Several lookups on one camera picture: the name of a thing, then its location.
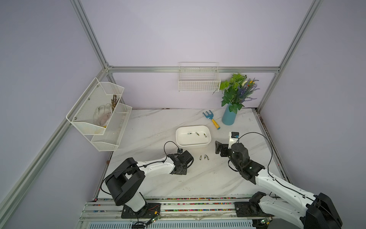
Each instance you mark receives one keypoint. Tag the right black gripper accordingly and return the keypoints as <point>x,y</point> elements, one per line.
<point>218,147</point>

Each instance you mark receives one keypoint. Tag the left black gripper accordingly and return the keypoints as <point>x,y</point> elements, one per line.
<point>184,171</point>

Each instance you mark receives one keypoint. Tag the white rectangular storage box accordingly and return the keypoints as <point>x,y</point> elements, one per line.
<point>193,141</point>

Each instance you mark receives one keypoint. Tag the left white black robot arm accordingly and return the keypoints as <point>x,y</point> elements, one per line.
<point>124,182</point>

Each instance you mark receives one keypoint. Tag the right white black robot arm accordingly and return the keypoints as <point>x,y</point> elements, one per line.
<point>297,206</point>

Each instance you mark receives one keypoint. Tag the teal vase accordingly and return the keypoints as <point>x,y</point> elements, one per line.
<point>228,116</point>

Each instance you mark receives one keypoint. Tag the blue yellow garden fork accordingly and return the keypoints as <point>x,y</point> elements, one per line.
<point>209,115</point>

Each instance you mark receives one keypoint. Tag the artificial green plant bouquet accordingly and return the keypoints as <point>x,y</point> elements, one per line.
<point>237,90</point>

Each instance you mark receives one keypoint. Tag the lower white mesh shelf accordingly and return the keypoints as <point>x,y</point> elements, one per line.
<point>112,137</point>

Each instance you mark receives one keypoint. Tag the white mesh shelf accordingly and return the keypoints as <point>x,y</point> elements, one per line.
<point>97,94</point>
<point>112,137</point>

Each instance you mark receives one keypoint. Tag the brown dried twigs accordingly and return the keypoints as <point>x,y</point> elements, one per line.
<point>114,102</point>

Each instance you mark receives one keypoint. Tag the clear plastic bag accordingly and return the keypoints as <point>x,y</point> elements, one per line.
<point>102,115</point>

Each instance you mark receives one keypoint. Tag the upper white mesh shelf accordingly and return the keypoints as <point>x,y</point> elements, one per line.
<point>97,94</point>

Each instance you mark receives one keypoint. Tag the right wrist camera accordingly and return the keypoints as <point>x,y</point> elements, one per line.
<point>233,138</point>

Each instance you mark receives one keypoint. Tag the aluminium frame rail base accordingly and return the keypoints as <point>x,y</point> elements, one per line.
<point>176,213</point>

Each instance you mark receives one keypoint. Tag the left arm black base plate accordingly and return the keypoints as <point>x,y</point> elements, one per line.
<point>149,211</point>

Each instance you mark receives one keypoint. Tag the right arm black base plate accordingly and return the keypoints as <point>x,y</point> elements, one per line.
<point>251,209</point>

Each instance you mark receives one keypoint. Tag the white wire wall basket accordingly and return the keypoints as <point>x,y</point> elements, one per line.
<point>199,76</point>

